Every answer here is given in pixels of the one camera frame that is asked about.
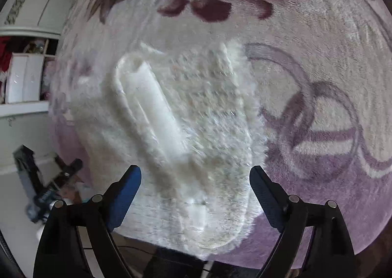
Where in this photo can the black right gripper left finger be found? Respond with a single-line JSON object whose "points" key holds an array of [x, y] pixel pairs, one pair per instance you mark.
{"points": [[60, 252]]}

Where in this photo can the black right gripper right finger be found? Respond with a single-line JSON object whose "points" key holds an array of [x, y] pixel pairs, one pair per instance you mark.
{"points": [[330, 252]]}

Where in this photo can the white fluffy garment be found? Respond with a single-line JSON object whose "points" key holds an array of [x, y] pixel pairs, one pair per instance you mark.
{"points": [[189, 120]]}

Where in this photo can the red clothes on shelf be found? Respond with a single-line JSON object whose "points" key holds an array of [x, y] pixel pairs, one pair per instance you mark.
{"points": [[5, 56]]}

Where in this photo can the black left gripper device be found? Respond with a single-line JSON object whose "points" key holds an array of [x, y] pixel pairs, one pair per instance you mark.
{"points": [[41, 196]]}

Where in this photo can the white drawer box on shelf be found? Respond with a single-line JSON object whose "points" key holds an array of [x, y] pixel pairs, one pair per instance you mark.
{"points": [[24, 78]]}

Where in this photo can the purple floral plush blanket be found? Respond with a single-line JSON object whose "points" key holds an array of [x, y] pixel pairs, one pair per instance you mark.
{"points": [[323, 74]]}

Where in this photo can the white wardrobe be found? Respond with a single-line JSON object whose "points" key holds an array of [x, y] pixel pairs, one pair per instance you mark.
{"points": [[35, 27]]}

